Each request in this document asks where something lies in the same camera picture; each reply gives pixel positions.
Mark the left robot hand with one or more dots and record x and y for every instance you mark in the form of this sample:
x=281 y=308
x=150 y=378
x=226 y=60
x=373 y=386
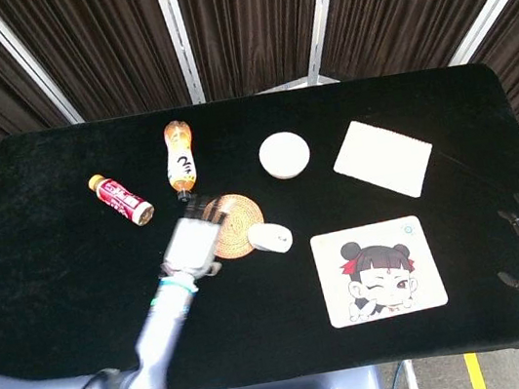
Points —
x=191 y=247

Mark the white computer mouse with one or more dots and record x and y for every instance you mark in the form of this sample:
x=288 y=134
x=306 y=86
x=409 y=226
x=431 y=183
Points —
x=270 y=238

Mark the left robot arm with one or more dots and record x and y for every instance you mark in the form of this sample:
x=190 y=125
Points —
x=157 y=344

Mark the cartoon girl mouse pad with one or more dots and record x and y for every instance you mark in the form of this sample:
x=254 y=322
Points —
x=378 y=272

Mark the round woven coaster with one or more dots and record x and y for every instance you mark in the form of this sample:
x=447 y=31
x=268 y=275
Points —
x=241 y=217

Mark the red label drink bottle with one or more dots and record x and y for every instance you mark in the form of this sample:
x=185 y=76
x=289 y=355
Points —
x=121 y=200

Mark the orange tea bottle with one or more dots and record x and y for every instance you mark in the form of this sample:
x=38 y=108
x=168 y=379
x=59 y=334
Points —
x=180 y=160

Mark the white bowl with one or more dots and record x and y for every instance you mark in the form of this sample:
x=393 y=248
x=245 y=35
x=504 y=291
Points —
x=284 y=155

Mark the black velvet tablecloth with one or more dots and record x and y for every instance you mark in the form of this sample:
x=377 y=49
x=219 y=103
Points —
x=314 y=353

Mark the white table leg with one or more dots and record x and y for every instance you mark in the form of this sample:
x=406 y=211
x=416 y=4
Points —
x=412 y=382

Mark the white rectangular notebook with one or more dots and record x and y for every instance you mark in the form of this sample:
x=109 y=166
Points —
x=382 y=158

